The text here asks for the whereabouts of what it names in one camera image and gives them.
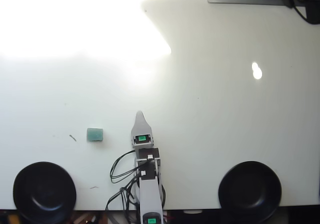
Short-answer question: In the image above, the gray gripper with servo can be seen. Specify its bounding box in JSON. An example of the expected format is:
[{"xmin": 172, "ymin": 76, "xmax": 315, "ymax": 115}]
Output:
[{"xmin": 130, "ymin": 111, "xmax": 154, "ymax": 149}]

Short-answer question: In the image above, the blue foam cube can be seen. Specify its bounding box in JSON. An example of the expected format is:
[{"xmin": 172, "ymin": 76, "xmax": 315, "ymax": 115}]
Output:
[{"xmin": 86, "ymin": 127, "xmax": 105, "ymax": 143}]

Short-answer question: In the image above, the black round bowl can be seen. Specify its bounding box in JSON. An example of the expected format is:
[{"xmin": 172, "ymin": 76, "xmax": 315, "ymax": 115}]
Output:
[
  {"xmin": 12, "ymin": 161, "xmax": 77, "ymax": 224},
  {"xmin": 218, "ymin": 161, "xmax": 283, "ymax": 224}
]

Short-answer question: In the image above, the black looped servo cable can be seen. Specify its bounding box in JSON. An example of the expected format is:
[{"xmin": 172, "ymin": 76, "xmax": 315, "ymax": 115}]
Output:
[{"xmin": 109, "ymin": 149, "xmax": 141, "ymax": 185}]

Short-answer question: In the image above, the black cable bundle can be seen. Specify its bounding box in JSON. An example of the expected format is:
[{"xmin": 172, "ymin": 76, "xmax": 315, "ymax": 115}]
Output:
[{"xmin": 104, "ymin": 175, "xmax": 141, "ymax": 219}]

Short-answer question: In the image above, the black device with cables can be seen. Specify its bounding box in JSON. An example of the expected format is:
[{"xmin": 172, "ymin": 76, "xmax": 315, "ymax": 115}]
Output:
[{"xmin": 261, "ymin": 0, "xmax": 320, "ymax": 25}]

